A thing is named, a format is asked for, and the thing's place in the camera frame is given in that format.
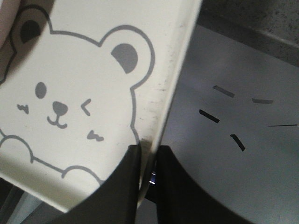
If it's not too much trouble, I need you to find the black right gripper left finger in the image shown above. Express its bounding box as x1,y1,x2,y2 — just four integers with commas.
51,145,142,224

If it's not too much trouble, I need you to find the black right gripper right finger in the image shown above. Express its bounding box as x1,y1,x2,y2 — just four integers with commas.
155,146,249,224

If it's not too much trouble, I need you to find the cream bear-print serving tray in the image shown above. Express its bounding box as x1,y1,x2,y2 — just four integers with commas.
0,0,202,212

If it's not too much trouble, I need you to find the pink round plate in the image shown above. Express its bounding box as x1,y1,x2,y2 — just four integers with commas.
0,0,21,48

